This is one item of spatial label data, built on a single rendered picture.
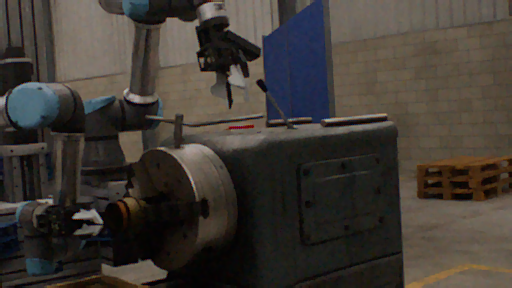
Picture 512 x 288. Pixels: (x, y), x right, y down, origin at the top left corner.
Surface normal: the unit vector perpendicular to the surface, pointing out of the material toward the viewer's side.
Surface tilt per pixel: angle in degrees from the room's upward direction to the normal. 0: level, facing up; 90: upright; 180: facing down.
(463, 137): 90
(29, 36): 90
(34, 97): 89
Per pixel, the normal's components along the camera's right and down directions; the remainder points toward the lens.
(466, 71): -0.76, 0.08
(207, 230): 0.61, 0.28
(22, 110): -0.26, 0.06
